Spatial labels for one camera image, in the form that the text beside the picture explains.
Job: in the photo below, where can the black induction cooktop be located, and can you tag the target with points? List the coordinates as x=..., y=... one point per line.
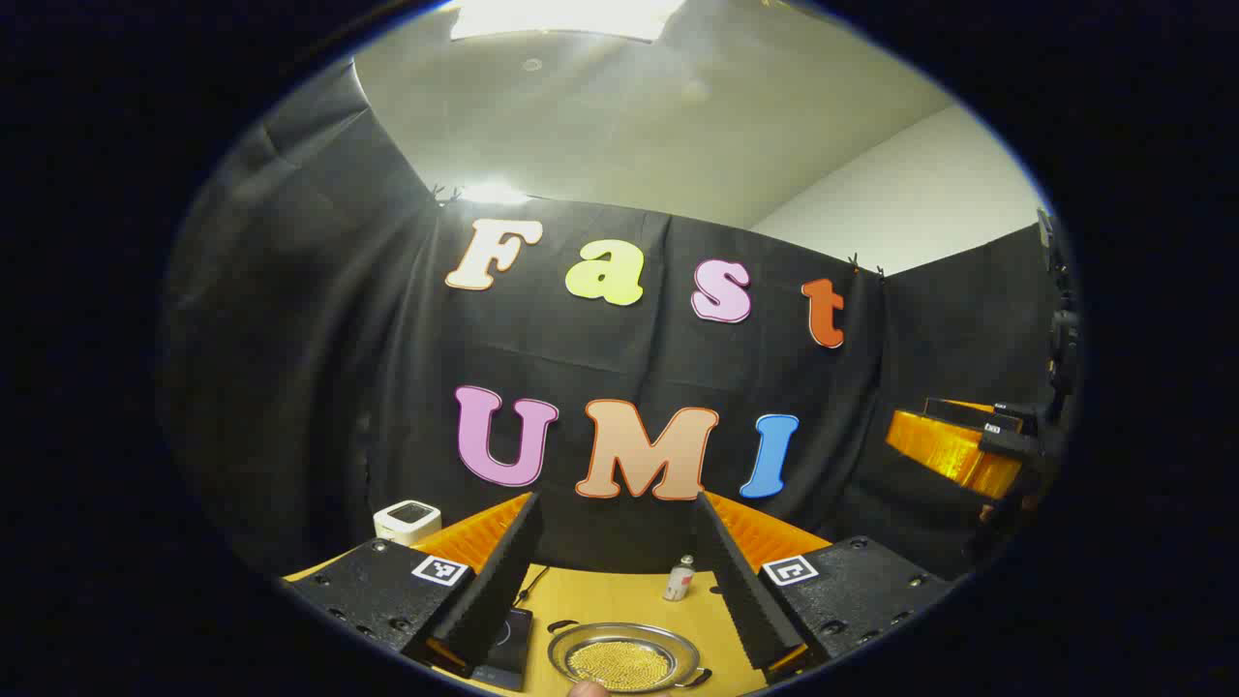
x=508, y=639

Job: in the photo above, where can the stainless steel pot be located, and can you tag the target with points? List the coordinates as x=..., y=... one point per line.
x=619, y=631

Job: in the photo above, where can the pile of yellow soybeans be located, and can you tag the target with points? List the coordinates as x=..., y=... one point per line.
x=619, y=666

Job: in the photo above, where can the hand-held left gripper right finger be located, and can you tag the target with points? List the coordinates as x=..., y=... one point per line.
x=745, y=590

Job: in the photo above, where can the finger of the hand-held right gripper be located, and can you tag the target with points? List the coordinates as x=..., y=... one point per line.
x=949, y=450

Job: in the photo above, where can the small white bottle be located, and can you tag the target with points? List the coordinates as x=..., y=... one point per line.
x=678, y=583

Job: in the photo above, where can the white toaster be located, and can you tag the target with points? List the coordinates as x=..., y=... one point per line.
x=407, y=528

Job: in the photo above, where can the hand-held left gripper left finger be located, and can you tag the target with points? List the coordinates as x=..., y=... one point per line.
x=494, y=590

